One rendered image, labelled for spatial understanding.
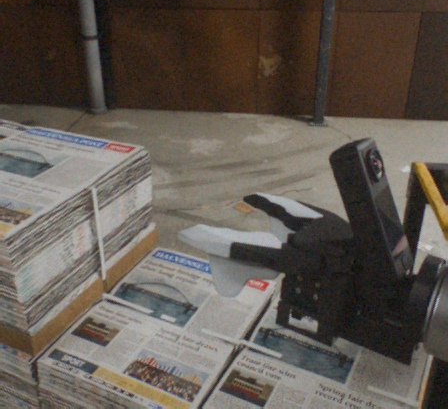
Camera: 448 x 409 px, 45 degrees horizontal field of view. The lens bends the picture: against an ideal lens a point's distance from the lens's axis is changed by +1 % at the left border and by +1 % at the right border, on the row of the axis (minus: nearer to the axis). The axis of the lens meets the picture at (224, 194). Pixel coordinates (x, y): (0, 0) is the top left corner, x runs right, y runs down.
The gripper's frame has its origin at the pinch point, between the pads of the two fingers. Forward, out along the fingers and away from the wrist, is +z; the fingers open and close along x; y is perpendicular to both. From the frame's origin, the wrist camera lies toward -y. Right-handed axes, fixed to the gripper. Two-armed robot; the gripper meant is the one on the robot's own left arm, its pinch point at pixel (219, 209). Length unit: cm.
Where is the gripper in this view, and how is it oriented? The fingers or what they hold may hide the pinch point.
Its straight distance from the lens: 51.4
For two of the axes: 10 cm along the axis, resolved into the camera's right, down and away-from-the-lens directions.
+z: -8.4, -2.5, 4.8
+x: 5.4, -2.7, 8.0
